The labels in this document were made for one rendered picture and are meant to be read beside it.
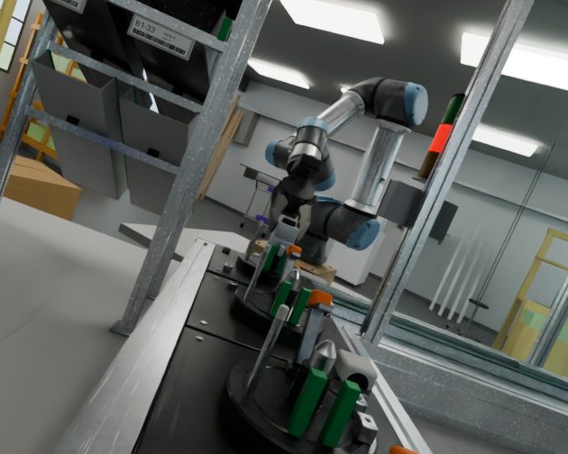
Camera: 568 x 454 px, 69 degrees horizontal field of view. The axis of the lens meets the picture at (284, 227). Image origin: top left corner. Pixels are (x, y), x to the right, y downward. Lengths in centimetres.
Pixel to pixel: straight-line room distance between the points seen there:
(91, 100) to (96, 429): 58
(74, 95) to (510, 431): 99
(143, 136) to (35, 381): 45
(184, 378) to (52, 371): 21
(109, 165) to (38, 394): 49
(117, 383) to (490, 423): 71
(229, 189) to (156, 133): 969
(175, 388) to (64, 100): 59
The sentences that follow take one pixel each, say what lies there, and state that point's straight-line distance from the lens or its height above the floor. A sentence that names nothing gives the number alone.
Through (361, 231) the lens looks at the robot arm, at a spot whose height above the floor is 111.
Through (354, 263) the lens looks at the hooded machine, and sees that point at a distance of 679.
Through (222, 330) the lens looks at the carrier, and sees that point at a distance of 51.
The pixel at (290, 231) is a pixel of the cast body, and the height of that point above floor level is 107.
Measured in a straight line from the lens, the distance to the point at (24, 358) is 58.
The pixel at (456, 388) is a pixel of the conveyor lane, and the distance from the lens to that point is 87.
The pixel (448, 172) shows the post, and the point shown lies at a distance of 75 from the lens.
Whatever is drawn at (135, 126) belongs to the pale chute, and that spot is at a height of 115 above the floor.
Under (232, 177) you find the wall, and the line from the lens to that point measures 1046.
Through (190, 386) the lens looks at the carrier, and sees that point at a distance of 39.
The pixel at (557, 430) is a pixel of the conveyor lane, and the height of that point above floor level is 93.
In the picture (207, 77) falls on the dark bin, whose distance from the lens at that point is 73.
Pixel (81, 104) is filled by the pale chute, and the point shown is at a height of 115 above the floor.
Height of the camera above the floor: 116
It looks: 6 degrees down
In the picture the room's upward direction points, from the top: 22 degrees clockwise
